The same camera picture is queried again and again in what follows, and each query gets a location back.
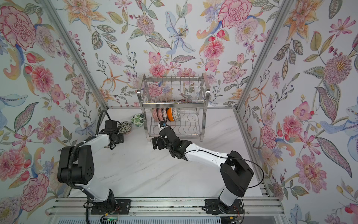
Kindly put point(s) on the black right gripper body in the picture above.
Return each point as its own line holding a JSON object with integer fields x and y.
{"x": 171, "y": 149}

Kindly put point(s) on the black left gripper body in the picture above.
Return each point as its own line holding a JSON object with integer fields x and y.
{"x": 119, "y": 138}

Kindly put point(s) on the dark speckled pattern bowl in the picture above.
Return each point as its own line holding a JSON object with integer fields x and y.
{"x": 126, "y": 127}

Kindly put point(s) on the dark patterned bowl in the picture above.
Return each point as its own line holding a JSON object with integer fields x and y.
{"x": 159, "y": 114}

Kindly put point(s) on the plain white bowl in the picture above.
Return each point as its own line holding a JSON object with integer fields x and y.
{"x": 170, "y": 115}

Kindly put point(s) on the pale green patterned bowl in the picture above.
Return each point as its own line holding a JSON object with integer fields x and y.
{"x": 176, "y": 114}

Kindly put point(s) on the blue geometric pattern bowl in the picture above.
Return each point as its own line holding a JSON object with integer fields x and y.
{"x": 164, "y": 114}

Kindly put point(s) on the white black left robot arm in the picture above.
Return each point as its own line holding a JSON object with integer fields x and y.
{"x": 77, "y": 170}

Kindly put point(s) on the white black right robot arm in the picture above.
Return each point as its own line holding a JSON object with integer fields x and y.
{"x": 235, "y": 171}

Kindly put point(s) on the steel two-tier dish rack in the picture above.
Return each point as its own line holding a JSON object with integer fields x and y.
{"x": 189, "y": 94}

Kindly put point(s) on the green leaf pattern bowl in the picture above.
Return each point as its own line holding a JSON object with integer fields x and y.
{"x": 137, "y": 120}

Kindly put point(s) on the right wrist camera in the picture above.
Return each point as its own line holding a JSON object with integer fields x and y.
{"x": 162, "y": 125}

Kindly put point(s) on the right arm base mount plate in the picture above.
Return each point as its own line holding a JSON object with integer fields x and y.
{"x": 216, "y": 207}

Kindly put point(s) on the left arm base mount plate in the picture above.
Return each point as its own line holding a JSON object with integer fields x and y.
{"x": 119, "y": 207}

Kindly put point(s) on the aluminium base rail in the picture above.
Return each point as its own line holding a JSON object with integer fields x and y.
{"x": 170, "y": 206}

